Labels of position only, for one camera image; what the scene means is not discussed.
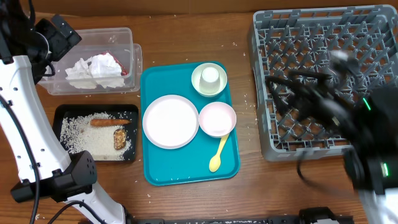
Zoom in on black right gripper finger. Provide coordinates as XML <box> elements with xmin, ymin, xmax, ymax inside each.
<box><xmin>287</xmin><ymin>70</ymin><xmax>333</xmax><ymax>84</ymax></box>
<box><xmin>265</xmin><ymin>76</ymin><xmax>303</xmax><ymax>115</ymax></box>

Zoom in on white napkin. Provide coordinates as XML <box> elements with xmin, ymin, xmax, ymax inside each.
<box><xmin>65</xmin><ymin>54</ymin><xmax>124</xmax><ymax>89</ymax></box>

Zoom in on cream cup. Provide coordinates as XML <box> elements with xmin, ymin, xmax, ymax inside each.
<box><xmin>199</xmin><ymin>67</ymin><xmax>220</xmax><ymax>95</ymax></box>

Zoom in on cream bowl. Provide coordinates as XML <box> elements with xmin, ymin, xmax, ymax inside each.
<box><xmin>191</xmin><ymin>63</ymin><xmax>228</xmax><ymax>97</ymax></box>

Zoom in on small pink plate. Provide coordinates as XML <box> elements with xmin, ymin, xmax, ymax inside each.
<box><xmin>199</xmin><ymin>101</ymin><xmax>237</xmax><ymax>138</ymax></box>

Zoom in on red snack wrapper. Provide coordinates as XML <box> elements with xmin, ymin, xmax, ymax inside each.
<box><xmin>102</xmin><ymin>51</ymin><xmax>127</xmax><ymax>76</ymax></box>

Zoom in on brown carrot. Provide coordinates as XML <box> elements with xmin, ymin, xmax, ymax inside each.
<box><xmin>90</xmin><ymin>119</ymin><xmax>131</xmax><ymax>127</ymax></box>

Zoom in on pile of white rice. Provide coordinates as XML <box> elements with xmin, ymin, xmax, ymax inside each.
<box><xmin>60</xmin><ymin>113</ymin><xmax>132</xmax><ymax>161</ymax></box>

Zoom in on yellow plastic spoon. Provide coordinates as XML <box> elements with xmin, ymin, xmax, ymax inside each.
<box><xmin>209</xmin><ymin>134</ymin><xmax>229</xmax><ymax>172</ymax></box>

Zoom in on large pink plate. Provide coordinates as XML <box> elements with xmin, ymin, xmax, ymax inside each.
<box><xmin>142</xmin><ymin>95</ymin><xmax>199</xmax><ymax>149</ymax></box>

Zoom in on granola bar piece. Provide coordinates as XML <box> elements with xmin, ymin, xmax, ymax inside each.
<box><xmin>113</xmin><ymin>129</ymin><xmax>126</xmax><ymax>150</ymax></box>

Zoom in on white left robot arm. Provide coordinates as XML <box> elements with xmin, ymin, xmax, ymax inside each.
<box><xmin>1</xmin><ymin>0</ymin><xmax>134</xmax><ymax>223</ymax></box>

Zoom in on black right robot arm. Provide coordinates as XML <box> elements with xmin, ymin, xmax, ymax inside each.
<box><xmin>265</xmin><ymin>70</ymin><xmax>397</xmax><ymax>223</ymax></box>

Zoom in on grey dishwasher rack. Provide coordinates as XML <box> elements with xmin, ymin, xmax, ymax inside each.
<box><xmin>248</xmin><ymin>5</ymin><xmax>397</xmax><ymax>162</ymax></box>

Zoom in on clear plastic bin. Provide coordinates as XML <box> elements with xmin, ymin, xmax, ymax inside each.
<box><xmin>39</xmin><ymin>27</ymin><xmax>142</xmax><ymax>95</ymax></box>

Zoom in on black tray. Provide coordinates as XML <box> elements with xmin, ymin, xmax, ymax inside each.
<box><xmin>53</xmin><ymin>105</ymin><xmax>139</xmax><ymax>161</ymax></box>

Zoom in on teal serving tray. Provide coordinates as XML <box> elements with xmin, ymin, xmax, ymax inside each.
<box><xmin>141</xmin><ymin>62</ymin><xmax>240</xmax><ymax>186</ymax></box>

